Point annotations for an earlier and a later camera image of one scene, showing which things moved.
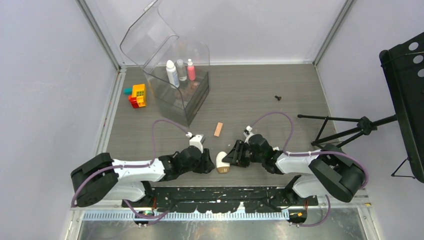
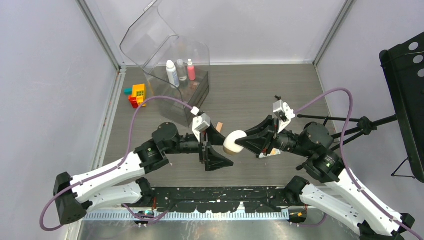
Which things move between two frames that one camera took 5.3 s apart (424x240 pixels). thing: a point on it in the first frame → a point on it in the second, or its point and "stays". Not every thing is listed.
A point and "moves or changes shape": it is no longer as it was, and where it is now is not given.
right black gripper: [234, 158] → [262, 140]
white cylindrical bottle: [172, 74] stays
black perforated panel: [403, 67] stays
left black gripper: [206, 165] → [207, 155]
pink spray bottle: [191, 70] stays
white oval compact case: [222, 167] moves or changes shape
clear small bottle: [182, 70] stays
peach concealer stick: [218, 129] stays
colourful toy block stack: [137, 95] stays
